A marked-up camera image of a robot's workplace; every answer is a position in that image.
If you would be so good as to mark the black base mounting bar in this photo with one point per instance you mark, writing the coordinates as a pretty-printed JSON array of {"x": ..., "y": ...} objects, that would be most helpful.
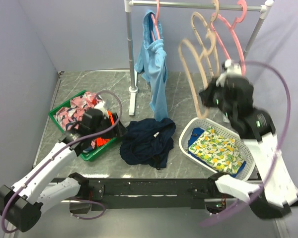
[{"x": 128, "y": 193}]

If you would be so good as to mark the navy blue shorts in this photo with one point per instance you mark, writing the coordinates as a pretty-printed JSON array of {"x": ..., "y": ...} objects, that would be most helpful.
[{"x": 148, "y": 142}]

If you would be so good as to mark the green plastic tray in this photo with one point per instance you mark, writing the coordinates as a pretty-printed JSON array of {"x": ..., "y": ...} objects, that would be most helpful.
[{"x": 93, "y": 154}]

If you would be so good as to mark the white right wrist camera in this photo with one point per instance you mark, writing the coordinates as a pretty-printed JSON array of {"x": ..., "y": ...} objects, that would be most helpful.
[{"x": 230, "y": 68}]

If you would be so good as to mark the pink empty hanger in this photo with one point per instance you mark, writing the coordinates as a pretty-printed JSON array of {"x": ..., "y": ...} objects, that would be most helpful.
[{"x": 231, "y": 28}]

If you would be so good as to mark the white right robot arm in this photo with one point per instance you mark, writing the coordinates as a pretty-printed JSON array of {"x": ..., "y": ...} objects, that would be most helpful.
[{"x": 275, "y": 197}]

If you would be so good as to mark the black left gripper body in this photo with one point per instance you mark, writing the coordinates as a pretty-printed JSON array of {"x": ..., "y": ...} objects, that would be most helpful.
[{"x": 114, "y": 124}]

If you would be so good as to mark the pink patterned garment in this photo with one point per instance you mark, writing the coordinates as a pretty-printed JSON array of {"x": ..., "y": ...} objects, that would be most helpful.
[{"x": 67, "y": 117}]

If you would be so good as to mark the lemon print garment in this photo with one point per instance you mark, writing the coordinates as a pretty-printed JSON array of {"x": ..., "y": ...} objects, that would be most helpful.
[{"x": 216, "y": 148}]

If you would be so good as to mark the white plastic laundry basket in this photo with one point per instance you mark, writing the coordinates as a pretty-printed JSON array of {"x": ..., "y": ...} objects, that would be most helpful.
[{"x": 245, "y": 173}]

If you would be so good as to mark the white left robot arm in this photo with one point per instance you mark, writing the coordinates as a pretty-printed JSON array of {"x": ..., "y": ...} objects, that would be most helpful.
[{"x": 22, "y": 204}]

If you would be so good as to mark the pink hanger holding shorts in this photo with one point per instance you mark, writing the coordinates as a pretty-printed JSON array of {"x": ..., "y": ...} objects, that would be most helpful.
[{"x": 155, "y": 31}]

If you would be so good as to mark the light blue shorts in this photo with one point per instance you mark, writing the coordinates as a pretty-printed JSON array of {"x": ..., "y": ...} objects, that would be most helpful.
[{"x": 151, "y": 63}]

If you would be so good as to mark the orange garment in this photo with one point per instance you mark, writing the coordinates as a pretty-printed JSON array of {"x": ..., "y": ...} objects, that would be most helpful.
[{"x": 101, "y": 141}]

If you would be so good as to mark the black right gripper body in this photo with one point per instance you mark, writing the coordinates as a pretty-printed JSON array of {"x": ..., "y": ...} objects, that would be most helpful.
[{"x": 209, "y": 96}]

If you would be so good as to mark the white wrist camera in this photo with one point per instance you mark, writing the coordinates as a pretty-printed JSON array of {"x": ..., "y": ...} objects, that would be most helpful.
[
  {"x": 230, "y": 68},
  {"x": 100, "y": 105}
]

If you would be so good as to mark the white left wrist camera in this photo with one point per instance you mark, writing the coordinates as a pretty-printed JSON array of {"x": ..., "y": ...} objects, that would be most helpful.
[{"x": 100, "y": 105}]

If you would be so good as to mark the metal clothes rack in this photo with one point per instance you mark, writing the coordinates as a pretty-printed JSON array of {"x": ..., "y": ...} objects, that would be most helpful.
[{"x": 128, "y": 4}]

